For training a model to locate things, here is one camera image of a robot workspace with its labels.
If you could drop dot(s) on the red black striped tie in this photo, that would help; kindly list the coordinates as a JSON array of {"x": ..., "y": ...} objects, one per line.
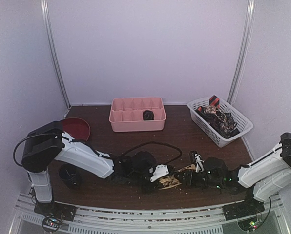
[{"x": 214, "y": 101}]

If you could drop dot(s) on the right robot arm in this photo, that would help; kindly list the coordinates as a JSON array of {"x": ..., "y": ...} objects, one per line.
[{"x": 260, "y": 179}]

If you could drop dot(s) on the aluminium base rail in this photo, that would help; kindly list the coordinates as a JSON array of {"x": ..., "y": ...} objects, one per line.
[{"x": 200, "y": 220}]

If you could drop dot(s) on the pink divided organizer box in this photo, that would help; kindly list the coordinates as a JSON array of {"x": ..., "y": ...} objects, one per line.
[{"x": 126, "y": 114}]

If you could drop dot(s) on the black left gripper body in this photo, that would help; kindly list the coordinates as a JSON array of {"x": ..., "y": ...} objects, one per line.
[{"x": 136, "y": 178}]

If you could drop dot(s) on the white plastic mesh basket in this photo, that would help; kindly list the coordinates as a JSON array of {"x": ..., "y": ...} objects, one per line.
[{"x": 244, "y": 125}]

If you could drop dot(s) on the right circuit board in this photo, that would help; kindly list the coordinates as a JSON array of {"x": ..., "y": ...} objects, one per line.
[{"x": 250, "y": 225}]

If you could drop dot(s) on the dark patterned ties pile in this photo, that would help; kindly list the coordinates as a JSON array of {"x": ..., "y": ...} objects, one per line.
[{"x": 220, "y": 121}]

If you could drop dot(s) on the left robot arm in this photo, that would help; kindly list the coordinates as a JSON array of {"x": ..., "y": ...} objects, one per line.
[{"x": 51, "y": 143}]

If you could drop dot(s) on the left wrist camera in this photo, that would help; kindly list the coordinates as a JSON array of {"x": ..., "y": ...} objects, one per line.
[{"x": 160, "y": 171}]

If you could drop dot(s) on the rolled black tie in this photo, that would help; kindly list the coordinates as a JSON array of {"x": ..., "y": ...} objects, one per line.
[{"x": 148, "y": 115}]

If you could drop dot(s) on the left aluminium corner post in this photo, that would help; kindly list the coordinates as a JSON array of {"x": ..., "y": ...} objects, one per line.
[{"x": 53, "y": 53}]

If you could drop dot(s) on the left circuit board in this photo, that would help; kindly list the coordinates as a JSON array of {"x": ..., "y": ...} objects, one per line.
[{"x": 51, "y": 224}]

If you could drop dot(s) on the leopard print tie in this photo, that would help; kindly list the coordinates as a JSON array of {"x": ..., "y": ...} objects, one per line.
[{"x": 170, "y": 181}]

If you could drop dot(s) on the circuit board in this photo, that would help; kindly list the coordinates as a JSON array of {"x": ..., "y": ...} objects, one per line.
[
  {"x": 51, "y": 224},
  {"x": 250, "y": 225}
]

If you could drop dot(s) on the dark blue cup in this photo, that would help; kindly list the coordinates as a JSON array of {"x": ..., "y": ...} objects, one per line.
[{"x": 70, "y": 176}]

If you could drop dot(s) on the aluminium corner post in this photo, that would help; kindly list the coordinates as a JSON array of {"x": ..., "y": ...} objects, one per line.
[
  {"x": 53, "y": 53},
  {"x": 245, "y": 41}
]

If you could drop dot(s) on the red round plate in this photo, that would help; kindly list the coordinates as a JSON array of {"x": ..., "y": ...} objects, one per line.
[{"x": 78, "y": 128}]

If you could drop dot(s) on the right aluminium corner post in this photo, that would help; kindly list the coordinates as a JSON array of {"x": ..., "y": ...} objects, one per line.
[{"x": 245, "y": 41}]

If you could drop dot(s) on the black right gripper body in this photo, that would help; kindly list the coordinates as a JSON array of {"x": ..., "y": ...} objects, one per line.
[{"x": 193, "y": 174}]

